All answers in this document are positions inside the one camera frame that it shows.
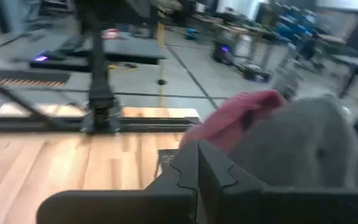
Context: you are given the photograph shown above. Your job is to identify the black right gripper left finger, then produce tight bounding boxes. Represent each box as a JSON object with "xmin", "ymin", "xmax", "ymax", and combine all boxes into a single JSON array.
[{"xmin": 35, "ymin": 139, "xmax": 198, "ymax": 224}]

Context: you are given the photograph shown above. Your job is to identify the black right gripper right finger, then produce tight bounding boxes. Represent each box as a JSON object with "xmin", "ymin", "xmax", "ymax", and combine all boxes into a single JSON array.
[{"xmin": 197, "ymin": 139, "xmax": 358, "ymax": 224}]

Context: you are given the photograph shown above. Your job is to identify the dark grey baseball cap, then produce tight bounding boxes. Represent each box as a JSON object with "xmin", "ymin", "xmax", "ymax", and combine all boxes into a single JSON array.
[{"xmin": 227, "ymin": 95, "xmax": 358, "ymax": 189}]

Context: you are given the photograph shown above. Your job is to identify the maroon baseball cap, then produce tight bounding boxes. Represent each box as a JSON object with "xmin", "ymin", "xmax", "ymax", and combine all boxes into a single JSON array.
[{"xmin": 178, "ymin": 90, "xmax": 288, "ymax": 154}]

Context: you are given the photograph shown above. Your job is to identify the yellow rod with black knob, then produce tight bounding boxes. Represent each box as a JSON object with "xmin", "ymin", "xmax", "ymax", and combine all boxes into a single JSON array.
[{"xmin": 156, "ymin": 78, "xmax": 167, "ymax": 108}]

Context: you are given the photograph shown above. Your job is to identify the black floor computer tower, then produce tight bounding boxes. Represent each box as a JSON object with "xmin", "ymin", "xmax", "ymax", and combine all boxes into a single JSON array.
[{"xmin": 212, "ymin": 42, "xmax": 236, "ymax": 65}]

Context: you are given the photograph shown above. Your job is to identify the black desk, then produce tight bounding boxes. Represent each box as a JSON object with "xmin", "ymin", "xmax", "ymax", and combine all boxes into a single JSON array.
[{"xmin": 29, "ymin": 35, "xmax": 168, "ymax": 73}]

